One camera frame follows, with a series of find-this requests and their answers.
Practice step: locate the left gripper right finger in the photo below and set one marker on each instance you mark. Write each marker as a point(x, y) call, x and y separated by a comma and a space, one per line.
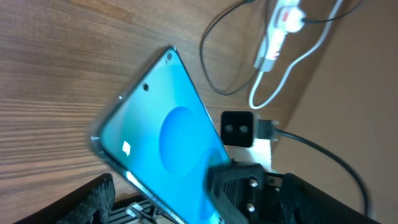
point(302, 203)

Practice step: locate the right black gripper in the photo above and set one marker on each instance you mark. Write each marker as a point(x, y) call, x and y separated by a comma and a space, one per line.
point(242, 193)

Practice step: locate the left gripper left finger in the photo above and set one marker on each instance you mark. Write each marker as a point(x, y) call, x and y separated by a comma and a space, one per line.
point(91, 203)

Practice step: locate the teal Galaxy S25 smartphone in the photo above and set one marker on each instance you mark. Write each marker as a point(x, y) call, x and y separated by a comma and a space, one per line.
point(157, 135)

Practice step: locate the white charger plug adapter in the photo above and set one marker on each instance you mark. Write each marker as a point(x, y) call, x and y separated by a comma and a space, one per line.
point(291, 19)

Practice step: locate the white power strip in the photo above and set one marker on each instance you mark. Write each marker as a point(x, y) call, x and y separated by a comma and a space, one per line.
point(273, 39)

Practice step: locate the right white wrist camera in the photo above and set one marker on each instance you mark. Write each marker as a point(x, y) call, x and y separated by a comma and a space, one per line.
point(247, 137)

